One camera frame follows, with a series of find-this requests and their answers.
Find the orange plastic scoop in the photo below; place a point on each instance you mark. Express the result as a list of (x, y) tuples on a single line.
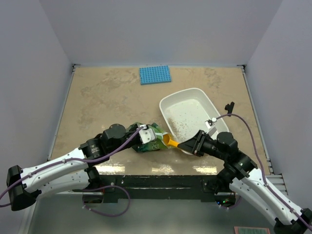
[(169, 141)]

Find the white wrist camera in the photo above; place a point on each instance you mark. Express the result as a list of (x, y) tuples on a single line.
[(146, 134), (211, 127)]

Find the pink green board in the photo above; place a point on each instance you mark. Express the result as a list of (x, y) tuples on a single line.
[(251, 230)]

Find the white litter box tray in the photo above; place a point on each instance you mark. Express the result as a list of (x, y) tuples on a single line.
[(186, 111)]

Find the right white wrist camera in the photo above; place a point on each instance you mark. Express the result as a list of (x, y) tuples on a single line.
[(211, 127)]

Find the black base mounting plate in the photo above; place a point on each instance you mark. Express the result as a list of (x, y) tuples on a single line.
[(173, 187)]

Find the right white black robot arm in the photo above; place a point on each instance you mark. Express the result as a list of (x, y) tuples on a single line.
[(242, 176)]

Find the green litter bag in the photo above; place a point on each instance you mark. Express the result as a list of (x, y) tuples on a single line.
[(153, 145)]

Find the blue studded plate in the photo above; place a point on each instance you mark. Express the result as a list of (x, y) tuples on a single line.
[(154, 75)]

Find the black bag clip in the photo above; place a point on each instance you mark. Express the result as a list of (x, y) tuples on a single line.
[(229, 107)]

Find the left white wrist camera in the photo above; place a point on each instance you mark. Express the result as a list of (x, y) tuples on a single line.
[(146, 134)]

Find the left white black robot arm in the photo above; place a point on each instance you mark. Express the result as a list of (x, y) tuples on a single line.
[(76, 170)]

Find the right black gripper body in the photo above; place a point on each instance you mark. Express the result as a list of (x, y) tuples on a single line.
[(204, 145)]

